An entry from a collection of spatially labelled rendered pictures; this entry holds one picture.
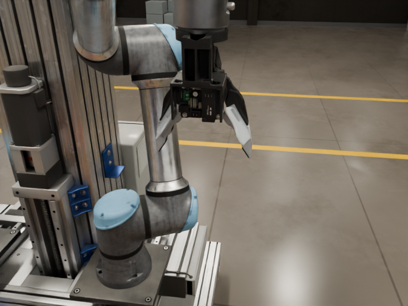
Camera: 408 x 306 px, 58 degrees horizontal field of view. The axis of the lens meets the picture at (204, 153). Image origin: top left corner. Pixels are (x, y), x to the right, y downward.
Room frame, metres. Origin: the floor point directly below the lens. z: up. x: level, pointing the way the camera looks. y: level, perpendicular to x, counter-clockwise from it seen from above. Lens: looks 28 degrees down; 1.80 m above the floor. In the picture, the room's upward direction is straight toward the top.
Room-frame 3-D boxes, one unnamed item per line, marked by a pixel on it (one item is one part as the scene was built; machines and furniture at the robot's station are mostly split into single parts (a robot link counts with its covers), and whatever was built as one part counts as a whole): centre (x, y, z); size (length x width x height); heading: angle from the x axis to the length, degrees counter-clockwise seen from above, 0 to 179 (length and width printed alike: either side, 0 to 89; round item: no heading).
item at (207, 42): (0.51, 0.00, 1.66); 0.09 x 0.08 x 0.12; 172
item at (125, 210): (0.77, 0.22, 1.20); 0.13 x 0.12 x 0.14; 108
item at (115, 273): (0.77, 0.22, 1.09); 0.15 x 0.15 x 0.10
